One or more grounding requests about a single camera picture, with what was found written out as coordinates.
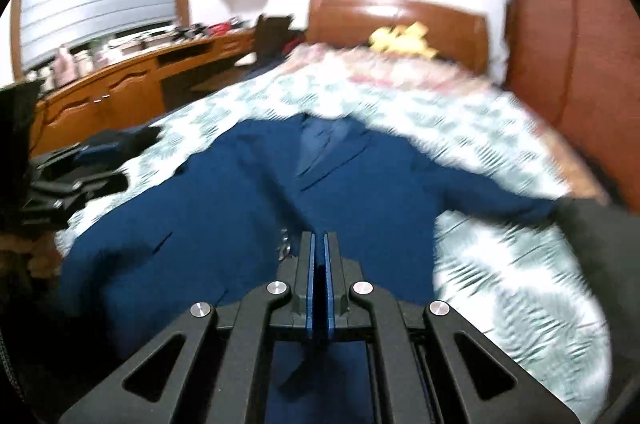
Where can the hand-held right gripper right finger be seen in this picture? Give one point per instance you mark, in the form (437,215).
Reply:
(329,284)

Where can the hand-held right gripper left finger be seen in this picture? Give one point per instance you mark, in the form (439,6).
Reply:
(311,284)

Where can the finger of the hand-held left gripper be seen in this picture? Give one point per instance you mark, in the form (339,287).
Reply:
(105,146)
(80,191)

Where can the navy blue coat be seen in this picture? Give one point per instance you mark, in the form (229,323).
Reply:
(200,204)

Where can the wooden desk cabinet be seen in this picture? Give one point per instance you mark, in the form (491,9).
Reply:
(130,84)

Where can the black object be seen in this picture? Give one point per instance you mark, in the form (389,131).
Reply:
(187,33)

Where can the red basket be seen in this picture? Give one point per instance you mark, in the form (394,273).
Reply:
(218,28)

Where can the leaf print bedsheet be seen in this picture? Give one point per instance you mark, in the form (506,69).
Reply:
(500,264)

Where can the dark chair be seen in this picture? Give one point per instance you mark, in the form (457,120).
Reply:
(272,36)

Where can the floral blanket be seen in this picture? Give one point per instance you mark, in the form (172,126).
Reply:
(350,64)

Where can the yellow plush toy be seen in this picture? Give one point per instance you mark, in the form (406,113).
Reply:
(400,40)

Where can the wooden headboard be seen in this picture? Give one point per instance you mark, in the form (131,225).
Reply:
(350,21)

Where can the dark grey cloth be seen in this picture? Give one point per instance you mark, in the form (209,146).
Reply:
(600,249)

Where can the wooden wardrobe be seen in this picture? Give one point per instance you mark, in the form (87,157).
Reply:
(575,29)

